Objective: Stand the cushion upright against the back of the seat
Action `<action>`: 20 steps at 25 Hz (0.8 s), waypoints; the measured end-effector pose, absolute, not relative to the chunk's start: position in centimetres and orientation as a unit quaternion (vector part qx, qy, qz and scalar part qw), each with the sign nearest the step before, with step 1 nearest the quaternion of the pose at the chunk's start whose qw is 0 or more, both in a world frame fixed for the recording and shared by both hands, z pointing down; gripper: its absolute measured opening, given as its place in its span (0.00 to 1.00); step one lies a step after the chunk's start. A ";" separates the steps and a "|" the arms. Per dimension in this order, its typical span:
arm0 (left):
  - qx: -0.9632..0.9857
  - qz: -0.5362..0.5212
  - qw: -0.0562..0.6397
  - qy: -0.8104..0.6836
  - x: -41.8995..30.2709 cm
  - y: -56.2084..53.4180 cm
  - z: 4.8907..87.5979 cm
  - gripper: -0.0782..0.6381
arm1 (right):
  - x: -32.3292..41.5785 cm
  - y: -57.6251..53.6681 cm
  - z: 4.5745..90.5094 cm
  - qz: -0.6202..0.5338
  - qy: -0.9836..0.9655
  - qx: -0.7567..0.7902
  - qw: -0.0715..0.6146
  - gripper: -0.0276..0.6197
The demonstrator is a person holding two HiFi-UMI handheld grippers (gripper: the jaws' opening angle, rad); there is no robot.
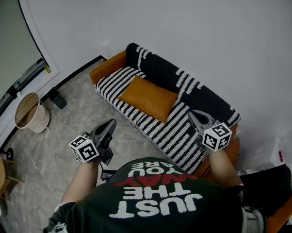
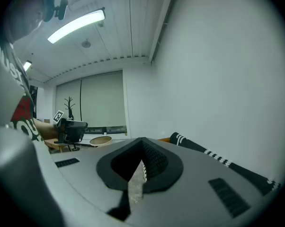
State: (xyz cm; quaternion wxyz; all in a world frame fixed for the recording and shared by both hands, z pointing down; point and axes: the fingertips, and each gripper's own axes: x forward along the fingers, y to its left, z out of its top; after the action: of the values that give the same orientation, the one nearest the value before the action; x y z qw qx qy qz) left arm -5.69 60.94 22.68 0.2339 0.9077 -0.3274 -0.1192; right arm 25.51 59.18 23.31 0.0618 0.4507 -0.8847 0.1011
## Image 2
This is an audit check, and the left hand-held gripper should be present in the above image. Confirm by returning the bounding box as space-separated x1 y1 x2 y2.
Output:
53 110 89 144

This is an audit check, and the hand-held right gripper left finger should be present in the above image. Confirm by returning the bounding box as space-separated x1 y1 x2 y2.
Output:
96 137 143 222

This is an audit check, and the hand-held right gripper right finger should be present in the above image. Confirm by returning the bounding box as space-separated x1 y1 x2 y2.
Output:
142 137 184 194

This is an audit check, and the black white-patterned cushion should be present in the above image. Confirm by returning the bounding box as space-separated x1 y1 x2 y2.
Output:
169 131 282 196

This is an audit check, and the person's left forearm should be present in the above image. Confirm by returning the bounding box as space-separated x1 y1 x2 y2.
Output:
34 118 59 140

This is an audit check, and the black tree-shaped coat rack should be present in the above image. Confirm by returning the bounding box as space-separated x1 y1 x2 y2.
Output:
63 96 76 121

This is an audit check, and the grey roller blind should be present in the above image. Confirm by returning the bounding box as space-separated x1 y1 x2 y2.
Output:
80 70 127 128
55 78 82 122

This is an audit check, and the person's grey printed shirt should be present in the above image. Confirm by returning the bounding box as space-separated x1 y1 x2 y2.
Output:
0 40 51 153

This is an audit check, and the person's head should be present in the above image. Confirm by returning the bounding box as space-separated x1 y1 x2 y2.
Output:
3 0 56 44

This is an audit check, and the black head-worn camera headset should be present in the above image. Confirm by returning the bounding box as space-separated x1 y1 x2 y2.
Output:
42 0 69 23

